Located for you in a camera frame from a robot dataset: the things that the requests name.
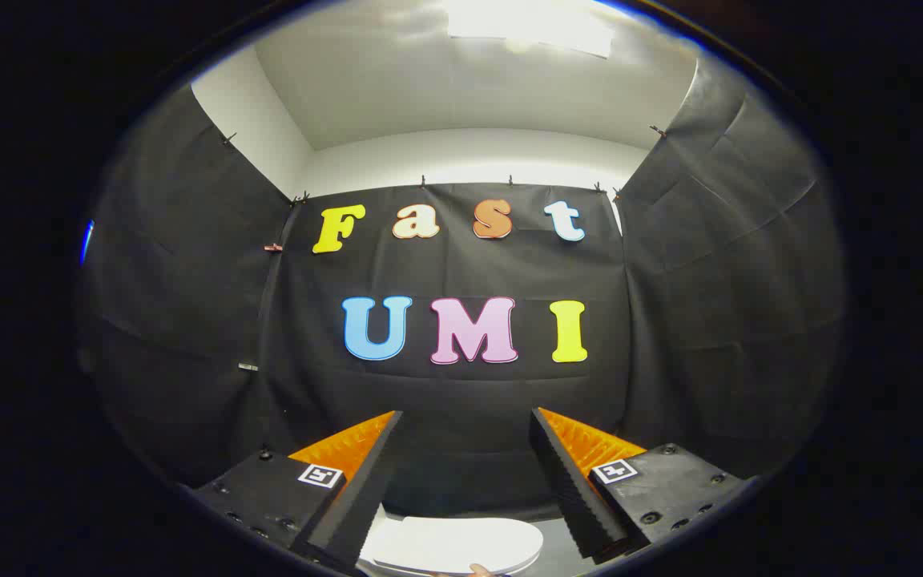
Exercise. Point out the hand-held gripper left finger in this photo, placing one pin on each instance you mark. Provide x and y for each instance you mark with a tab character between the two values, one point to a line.
365	489

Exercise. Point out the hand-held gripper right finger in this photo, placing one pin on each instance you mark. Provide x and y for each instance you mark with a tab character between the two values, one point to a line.
570	489

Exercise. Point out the black backdrop cloth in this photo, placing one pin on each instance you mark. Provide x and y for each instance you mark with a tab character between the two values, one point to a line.
461	393

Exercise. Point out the row of small black clips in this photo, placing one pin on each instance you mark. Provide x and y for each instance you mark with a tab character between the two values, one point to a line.
422	181

